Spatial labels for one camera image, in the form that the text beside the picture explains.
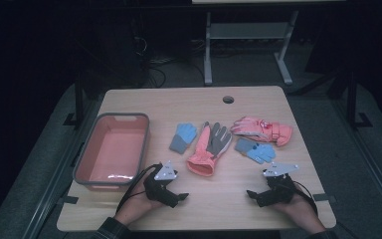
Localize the metal floor rail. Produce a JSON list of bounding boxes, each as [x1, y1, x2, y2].
[[331, 99, 382, 231], [21, 99, 97, 239]]

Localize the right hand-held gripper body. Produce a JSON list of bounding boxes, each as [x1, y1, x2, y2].
[[258, 161, 300, 208]]

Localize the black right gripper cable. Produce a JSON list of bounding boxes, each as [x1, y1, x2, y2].
[[289, 179, 320, 216]]

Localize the grey tape strip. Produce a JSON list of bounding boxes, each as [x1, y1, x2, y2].
[[312, 193, 338, 204], [57, 195, 80, 205]]

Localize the pink ski glove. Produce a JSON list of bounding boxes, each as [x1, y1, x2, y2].
[[186, 120, 234, 177], [230, 116, 293, 147]]

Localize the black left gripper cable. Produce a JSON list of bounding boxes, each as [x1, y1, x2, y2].
[[115, 163, 163, 213]]

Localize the pink plastic basin grey rim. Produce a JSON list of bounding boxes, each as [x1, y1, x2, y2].
[[73, 112, 151, 192]]

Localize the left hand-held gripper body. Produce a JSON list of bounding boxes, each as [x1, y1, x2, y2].
[[142, 160, 181, 208]]

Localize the person's left hand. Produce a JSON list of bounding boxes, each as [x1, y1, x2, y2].
[[113, 180, 163, 227]]

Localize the white metal stand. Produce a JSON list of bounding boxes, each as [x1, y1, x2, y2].
[[203, 9, 300, 87]]

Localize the cables on floor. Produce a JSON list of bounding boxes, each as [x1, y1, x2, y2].
[[133, 34, 207, 90]]

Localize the black metal stand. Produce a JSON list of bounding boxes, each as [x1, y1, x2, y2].
[[344, 69, 374, 130], [63, 71, 88, 129]]

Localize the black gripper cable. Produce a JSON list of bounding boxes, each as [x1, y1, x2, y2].
[[289, 179, 320, 216], [115, 163, 163, 213]]

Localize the blue knit glove grey cuff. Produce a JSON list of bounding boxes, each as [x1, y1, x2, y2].
[[234, 137, 277, 165], [168, 122, 199, 155]]

